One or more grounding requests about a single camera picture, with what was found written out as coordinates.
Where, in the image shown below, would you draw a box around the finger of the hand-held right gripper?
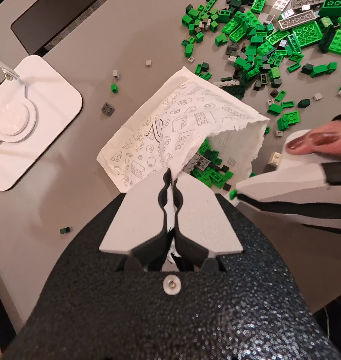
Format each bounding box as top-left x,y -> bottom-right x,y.
237,195 -> 341,236
236,129 -> 341,211

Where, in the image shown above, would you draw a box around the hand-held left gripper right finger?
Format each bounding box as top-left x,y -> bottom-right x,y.
173,174 -> 244,269

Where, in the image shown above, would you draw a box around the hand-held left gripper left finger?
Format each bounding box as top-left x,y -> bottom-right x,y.
99,168 -> 171,269

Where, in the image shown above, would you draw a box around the heap of mixed toy bricks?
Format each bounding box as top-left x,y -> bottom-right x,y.
182,138 -> 256,189

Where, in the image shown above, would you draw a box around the white printed paper bag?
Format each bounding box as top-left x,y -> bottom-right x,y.
96,66 -> 270,194

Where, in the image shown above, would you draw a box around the pile of green toy bricks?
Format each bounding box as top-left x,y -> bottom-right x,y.
181,0 -> 341,133

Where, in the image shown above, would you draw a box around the person's right hand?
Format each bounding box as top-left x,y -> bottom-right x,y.
286,121 -> 341,162

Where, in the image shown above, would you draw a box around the person's dark trousers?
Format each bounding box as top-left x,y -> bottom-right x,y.
314,292 -> 341,360

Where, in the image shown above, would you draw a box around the white monitor stand base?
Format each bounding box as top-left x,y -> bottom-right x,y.
0,53 -> 83,192

